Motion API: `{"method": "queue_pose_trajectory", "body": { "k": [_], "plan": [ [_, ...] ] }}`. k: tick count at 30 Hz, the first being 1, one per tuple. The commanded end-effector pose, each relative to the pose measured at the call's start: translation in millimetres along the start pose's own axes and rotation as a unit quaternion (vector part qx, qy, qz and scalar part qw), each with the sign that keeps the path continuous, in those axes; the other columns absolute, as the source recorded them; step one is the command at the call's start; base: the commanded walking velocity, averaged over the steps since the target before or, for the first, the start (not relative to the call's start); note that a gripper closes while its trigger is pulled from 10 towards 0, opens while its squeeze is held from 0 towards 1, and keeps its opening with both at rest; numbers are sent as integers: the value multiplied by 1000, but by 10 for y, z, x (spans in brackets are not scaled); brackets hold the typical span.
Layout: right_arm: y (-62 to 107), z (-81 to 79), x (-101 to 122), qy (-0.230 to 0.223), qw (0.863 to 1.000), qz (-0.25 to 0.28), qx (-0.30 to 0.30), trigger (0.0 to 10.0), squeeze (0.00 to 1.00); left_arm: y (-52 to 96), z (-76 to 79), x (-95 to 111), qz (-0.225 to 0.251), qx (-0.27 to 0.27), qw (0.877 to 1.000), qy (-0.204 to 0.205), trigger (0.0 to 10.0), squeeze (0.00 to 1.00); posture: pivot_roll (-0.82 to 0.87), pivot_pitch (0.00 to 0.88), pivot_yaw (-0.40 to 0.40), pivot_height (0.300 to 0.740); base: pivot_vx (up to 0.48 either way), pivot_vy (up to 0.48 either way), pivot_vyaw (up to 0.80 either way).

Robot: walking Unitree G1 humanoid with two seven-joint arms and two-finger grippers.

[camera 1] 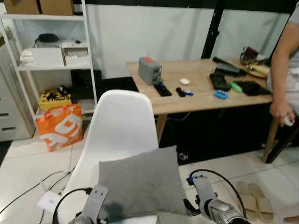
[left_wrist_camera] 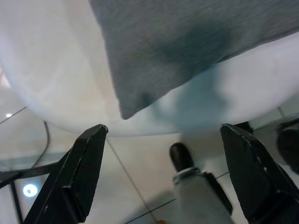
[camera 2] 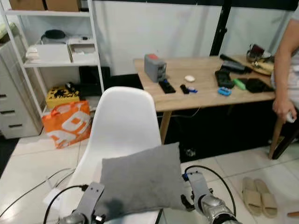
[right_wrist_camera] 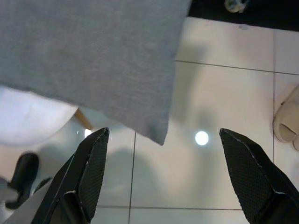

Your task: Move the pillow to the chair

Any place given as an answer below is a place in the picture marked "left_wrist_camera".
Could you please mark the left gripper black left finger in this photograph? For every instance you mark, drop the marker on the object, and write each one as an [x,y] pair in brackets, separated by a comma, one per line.
[70,182]

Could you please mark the black rounded object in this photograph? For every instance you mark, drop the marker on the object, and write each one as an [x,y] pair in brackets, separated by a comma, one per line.
[289,149]

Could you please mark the grey leg with black foot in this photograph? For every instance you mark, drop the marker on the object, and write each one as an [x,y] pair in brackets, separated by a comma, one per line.
[194,200]

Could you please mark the black metal strut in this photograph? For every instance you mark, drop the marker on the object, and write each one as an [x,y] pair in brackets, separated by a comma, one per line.
[23,173]

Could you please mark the grey fabric pillow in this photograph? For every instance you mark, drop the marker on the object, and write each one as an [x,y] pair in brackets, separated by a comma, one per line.
[163,46]

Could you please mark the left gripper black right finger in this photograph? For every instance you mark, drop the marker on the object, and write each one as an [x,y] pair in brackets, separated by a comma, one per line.
[257,186]

